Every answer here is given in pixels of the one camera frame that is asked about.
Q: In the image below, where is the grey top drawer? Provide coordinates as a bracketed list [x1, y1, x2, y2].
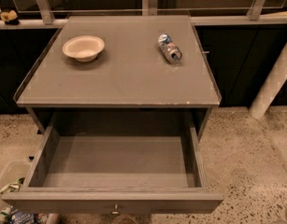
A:
[2, 109, 223, 214]

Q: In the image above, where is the grey cabinet with glass top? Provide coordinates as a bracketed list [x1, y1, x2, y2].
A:
[13, 14, 222, 134]

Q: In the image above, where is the metal drawer knob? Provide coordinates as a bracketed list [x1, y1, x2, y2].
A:
[111, 203, 120, 216]

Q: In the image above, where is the crushed blue drink can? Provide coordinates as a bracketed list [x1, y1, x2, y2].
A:
[158, 34, 182, 64]

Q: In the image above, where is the white paper bowl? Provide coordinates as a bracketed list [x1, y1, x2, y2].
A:
[62, 35, 105, 63]

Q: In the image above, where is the white diagonal pole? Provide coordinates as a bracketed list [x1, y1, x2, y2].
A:
[249, 43, 287, 119]

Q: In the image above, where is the clear plastic bin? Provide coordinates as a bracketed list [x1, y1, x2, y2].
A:
[0, 161, 34, 224]

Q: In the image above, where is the green white snack packet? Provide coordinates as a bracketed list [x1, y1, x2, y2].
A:
[0, 177, 24, 194]

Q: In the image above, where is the yellow and black small object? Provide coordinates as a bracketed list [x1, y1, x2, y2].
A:
[0, 10, 20, 25]

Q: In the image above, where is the blue snack packet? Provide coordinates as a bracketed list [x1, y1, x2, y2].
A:
[0, 207, 49, 224]

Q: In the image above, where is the grey metal window frame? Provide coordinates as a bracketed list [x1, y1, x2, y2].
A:
[0, 0, 287, 29]

